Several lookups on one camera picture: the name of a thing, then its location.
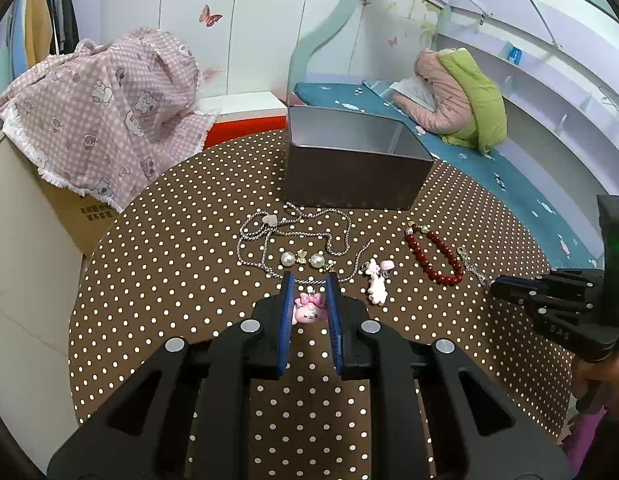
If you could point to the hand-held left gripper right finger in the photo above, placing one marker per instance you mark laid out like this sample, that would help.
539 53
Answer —
334 325

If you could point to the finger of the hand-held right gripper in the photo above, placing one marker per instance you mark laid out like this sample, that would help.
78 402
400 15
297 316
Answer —
564 327
519 290

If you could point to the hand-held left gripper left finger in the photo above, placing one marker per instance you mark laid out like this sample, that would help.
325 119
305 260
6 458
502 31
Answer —
287 325

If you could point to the white bunny charm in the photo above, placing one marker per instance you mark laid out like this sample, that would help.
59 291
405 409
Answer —
375 285

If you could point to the pearl earring with gold bow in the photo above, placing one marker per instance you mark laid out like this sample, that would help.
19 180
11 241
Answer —
288 258
317 260

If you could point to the grey metal tin box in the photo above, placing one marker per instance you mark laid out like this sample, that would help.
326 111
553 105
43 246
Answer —
349 180

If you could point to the person's right hand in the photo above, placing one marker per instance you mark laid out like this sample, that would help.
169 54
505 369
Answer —
597 376

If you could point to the person's pink clothing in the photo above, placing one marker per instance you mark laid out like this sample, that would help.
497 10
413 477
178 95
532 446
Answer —
584 435

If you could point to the blue candy print mattress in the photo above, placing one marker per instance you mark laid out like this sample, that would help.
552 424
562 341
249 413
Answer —
489 180

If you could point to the brown polka dot tablecloth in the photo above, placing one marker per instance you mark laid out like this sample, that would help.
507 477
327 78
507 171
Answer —
189 260

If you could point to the pink and green quilt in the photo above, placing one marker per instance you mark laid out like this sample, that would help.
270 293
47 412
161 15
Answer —
482 105

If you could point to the pink padded jacket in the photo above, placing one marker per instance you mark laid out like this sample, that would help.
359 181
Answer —
449 105

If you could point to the red stool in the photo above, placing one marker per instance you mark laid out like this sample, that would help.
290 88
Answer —
239 131

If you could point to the small blue box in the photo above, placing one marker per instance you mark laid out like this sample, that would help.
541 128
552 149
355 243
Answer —
515 53

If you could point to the white paper sheet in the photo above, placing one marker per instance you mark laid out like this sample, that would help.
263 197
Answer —
414 91

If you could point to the cardboard box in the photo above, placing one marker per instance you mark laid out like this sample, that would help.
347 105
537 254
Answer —
84 225

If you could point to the white board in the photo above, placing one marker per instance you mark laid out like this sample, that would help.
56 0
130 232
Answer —
239 103

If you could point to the beige low cabinet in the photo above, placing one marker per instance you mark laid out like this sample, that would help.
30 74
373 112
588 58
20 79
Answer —
19 285

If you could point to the pink checked cartoon blanket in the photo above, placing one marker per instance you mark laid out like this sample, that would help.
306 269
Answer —
104 110

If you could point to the black hanging garment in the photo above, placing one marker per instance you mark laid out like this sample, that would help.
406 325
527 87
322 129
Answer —
68 10

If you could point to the grey hanging garment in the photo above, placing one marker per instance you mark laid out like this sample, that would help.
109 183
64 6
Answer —
53 10

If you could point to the tan hanging garment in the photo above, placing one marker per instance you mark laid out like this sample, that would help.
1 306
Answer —
38 20

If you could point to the light blue hanging garment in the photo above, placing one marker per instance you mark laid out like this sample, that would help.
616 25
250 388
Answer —
18 35

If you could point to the teal bunk bed frame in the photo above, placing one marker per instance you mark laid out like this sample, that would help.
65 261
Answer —
334 25

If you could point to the pink butterfly wall sticker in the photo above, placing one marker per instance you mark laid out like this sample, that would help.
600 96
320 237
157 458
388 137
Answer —
211 15

